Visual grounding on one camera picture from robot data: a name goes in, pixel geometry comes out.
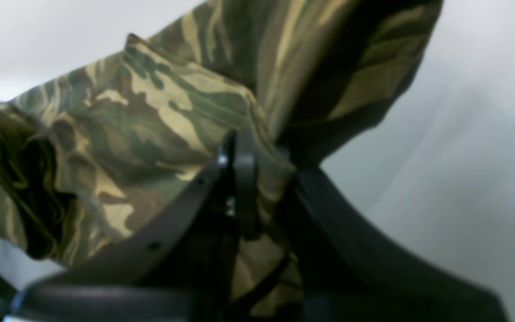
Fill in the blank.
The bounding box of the camouflage T-shirt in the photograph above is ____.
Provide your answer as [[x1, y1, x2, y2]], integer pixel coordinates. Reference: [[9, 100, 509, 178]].
[[0, 0, 443, 322]]

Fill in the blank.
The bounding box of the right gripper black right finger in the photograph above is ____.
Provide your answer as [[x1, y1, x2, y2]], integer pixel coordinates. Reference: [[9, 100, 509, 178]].
[[280, 153, 508, 322]]

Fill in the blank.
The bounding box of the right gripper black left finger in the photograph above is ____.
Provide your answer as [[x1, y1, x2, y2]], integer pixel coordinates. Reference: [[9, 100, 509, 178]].
[[9, 130, 258, 322]]

